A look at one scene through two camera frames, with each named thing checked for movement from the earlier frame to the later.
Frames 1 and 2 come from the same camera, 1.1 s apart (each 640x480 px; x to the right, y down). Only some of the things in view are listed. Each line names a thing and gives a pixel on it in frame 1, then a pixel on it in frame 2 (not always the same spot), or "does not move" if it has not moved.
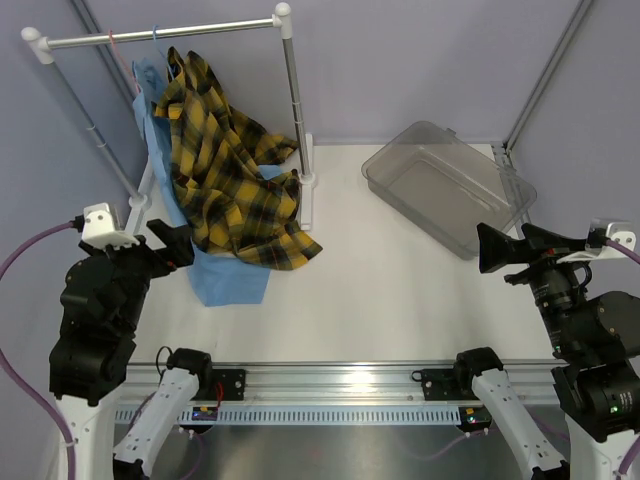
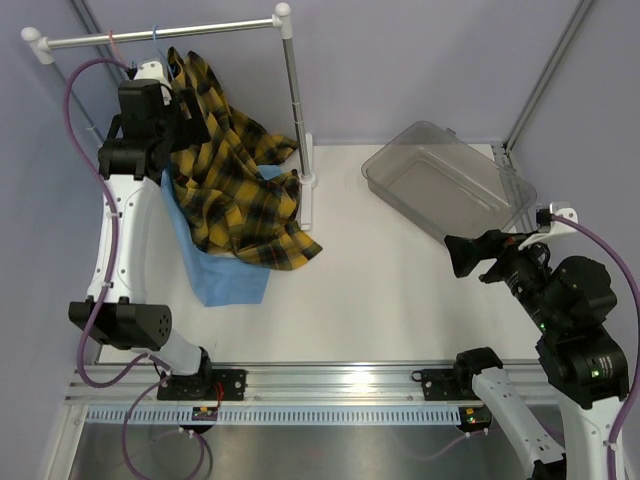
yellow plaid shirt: x=233 y=201 does not move
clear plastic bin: x=447 y=185 does not move
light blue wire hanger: x=160 y=52 does not move
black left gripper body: x=160 y=262 to x=189 y=132
